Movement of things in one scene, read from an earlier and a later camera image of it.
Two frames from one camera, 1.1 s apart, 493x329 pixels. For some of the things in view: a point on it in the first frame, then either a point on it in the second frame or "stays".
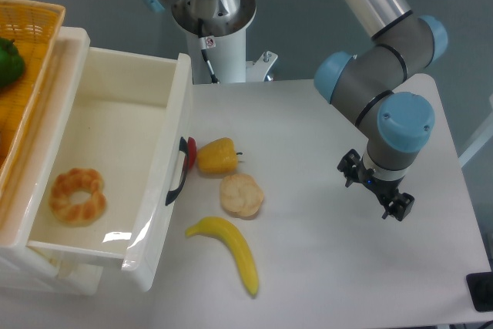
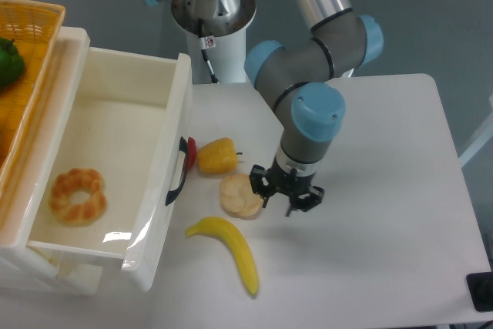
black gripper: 353,168 -> 263,181
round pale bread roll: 241,195 stays
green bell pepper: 11,63 stays
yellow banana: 223,228 stays
